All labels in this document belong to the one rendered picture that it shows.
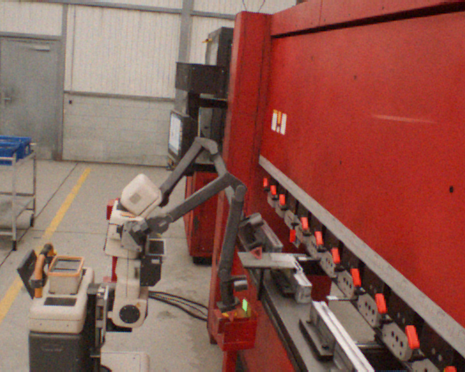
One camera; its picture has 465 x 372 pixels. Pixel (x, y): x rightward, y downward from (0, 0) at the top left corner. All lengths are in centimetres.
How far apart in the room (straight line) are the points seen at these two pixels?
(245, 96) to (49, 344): 187
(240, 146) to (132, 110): 634
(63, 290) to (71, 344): 26
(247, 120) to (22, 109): 691
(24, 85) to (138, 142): 227
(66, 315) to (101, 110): 740
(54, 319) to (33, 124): 754
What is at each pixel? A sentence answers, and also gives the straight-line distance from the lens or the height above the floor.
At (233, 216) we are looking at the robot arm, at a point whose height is 130.
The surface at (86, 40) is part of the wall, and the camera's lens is 961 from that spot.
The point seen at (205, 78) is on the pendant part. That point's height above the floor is 186.
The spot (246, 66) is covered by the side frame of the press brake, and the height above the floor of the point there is 195.
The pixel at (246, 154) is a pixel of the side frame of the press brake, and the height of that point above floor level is 139.
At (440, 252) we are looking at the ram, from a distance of 141.
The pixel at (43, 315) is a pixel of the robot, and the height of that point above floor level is 78.
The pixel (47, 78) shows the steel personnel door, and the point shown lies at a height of 149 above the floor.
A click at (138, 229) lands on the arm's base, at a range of 229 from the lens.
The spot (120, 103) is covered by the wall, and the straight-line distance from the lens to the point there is 958.
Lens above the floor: 194
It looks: 12 degrees down
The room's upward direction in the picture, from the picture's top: 6 degrees clockwise
